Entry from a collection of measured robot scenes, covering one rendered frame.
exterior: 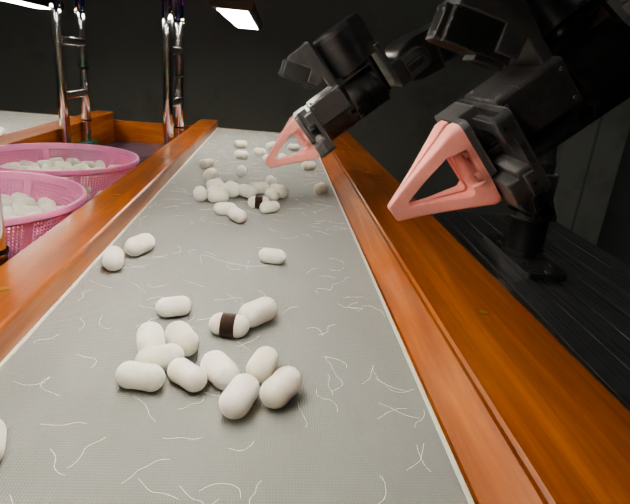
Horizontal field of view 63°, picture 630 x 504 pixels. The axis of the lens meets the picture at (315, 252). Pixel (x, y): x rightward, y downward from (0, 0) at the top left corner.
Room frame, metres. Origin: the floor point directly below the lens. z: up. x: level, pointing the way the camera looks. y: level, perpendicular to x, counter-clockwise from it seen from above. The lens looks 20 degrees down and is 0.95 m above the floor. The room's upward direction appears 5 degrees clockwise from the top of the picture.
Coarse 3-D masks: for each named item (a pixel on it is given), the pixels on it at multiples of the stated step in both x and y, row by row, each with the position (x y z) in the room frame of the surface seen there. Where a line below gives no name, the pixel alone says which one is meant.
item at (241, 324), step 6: (210, 318) 0.38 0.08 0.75; (216, 318) 0.37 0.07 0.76; (240, 318) 0.37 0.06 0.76; (246, 318) 0.38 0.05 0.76; (210, 324) 0.37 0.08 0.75; (216, 324) 0.37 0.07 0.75; (234, 324) 0.37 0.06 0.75; (240, 324) 0.37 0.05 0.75; (246, 324) 0.37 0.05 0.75; (216, 330) 0.37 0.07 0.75; (234, 330) 0.37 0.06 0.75; (240, 330) 0.37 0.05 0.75; (246, 330) 0.37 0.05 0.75; (234, 336) 0.37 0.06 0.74; (240, 336) 0.37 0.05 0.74
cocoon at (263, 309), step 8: (248, 304) 0.39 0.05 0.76; (256, 304) 0.40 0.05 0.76; (264, 304) 0.40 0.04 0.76; (272, 304) 0.41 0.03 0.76; (240, 312) 0.39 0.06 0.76; (248, 312) 0.39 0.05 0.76; (256, 312) 0.39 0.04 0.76; (264, 312) 0.39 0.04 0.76; (272, 312) 0.40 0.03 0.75; (248, 320) 0.38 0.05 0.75; (256, 320) 0.39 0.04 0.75; (264, 320) 0.39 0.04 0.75
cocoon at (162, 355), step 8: (168, 344) 0.32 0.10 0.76; (176, 344) 0.33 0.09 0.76; (144, 352) 0.31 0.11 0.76; (152, 352) 0.31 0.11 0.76; (160, 352) 0.31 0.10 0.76; (168, 352) 0.32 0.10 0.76; (176, 352) 0.32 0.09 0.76; (136, 360) 0.31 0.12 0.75; (144, 360) 0.31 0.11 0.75; (152, 360) 0.31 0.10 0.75; (160, 360) 0.31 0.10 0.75; (168, 360) 0.31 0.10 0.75
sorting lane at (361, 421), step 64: (192, 192) 0.84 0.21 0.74; (128, 256) 0.53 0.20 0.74; (192, 256) 0.55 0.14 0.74; (256, 256) 0.57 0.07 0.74; (320, 256) 0.59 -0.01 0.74; (64, 320) 0.38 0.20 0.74; (128, 320) 0.39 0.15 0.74; (192, 320) 0.40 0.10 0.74; (320, 320) 0.42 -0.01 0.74; (384, 320) 0.43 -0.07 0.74; (0, 384) 0.29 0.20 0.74; (64, 384) 0.29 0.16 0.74; (320, 384) 0.32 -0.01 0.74; (384, 384) 0.33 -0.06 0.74; (64, 448) 0.23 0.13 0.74; (128, 448) 0.24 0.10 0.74; (192, 448) 0.24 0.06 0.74; (256, 448) 0.25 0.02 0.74; (320, 448) 0.25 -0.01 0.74; (384, 448) 0.26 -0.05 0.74; (448, 448) 0.26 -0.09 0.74
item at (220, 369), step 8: (208, 352) 0.32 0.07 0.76; (216, 352) 0.32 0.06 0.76; (208, 360) 0.31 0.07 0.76; (216, 360) 0.31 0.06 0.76; (224, 360) 0.31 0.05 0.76; (208, 368) 0.30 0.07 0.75; (216, 368) 0.30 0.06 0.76; (224, 368) 0.30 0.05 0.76; (232, 368) 0.30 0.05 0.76; (208, 376) 0.30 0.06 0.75; (216, 376) 0.30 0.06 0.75; (224, 376) 0.30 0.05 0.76; (232, 376) 0.30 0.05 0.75; (216, 384) 0.30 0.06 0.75; (224, 384) 0.29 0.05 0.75
